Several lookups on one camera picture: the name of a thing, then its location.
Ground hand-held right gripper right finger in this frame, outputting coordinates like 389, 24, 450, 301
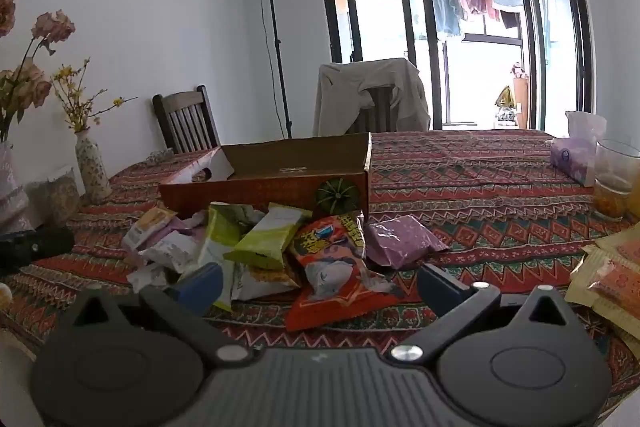
390, 263, 581, 363

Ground lime green snack packet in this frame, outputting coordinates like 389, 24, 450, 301
223, 203, 313, 271

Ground purple tissue pack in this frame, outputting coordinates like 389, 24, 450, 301
550, 111, 608, 186

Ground green white snack packet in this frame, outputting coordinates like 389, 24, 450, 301
200, 202, 266, 313

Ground red snack packet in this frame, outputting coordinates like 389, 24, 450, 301
286, 213, 406, 333

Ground pale yellow snack packet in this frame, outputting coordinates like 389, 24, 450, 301
582, 221, 640, 273
567, 252, 640, 343

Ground purple snack packet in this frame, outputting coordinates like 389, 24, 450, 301
172, 211, 208, 235
364, 214, 449, 270

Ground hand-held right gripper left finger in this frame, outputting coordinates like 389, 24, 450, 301
62, 263, 251, 363

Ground wooden balcony cabinet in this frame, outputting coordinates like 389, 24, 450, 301
512, 74, 530, 130

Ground orange cardboard box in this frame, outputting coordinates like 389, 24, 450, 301
159, 132, 373, 220

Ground dried pink flower bouquet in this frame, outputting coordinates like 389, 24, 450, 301
0, 0, 76, 142

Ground beige jacket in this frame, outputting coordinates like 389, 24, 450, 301
313, 58, 431, 136

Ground clear plastic bag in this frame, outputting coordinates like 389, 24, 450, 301
30, 167, 83, 228

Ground floral ceramic vase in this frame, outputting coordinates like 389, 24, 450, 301
75, 129, 113, 205

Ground gold ornament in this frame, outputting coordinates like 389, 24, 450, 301
495, 84, 518, 128

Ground pale pink snack packet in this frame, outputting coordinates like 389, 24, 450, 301
137, 227, 206, 275

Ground white textured vase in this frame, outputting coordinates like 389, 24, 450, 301
0, 141, 33, 235

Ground dark wooden chair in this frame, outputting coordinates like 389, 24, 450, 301
152, 85, 221, 155

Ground black framed sliding glass door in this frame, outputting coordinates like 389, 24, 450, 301
312, 0, 593, 132

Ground yellow flower branches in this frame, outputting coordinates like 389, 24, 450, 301
51, 57, 138, 134

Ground patterned red tablecloth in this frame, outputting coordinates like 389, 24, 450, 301
0, 129, 640, 408

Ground glass of yellow drink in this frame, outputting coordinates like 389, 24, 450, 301
593, 139, 640, 223

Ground wooden chair under jacket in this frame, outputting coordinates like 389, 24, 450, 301
347, 86, 401, 135

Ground black light stand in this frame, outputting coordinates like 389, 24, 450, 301
249, 0, 294, 140

